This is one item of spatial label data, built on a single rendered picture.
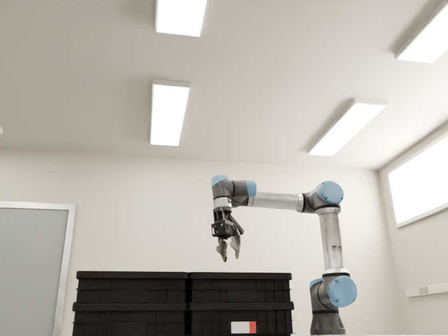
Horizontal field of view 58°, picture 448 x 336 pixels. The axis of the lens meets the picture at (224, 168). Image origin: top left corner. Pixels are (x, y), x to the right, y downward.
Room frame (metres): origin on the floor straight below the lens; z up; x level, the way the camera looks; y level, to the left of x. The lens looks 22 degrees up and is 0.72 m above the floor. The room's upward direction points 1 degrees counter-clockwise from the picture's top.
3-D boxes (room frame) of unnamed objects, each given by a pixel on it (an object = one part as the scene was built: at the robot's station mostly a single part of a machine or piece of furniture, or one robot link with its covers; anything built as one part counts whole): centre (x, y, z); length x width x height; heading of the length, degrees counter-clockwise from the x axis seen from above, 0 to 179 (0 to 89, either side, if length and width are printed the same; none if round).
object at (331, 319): (1.90, -0.44, 0.75); 0.15 x 0.15 x 0.10
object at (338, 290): (1.78, -0.46, 1.08); 0.15 x 0.12 x 0.55; 13
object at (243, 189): (1.71, -0.08, 1.30); 0.11 x 0.11 x 0.08; 13
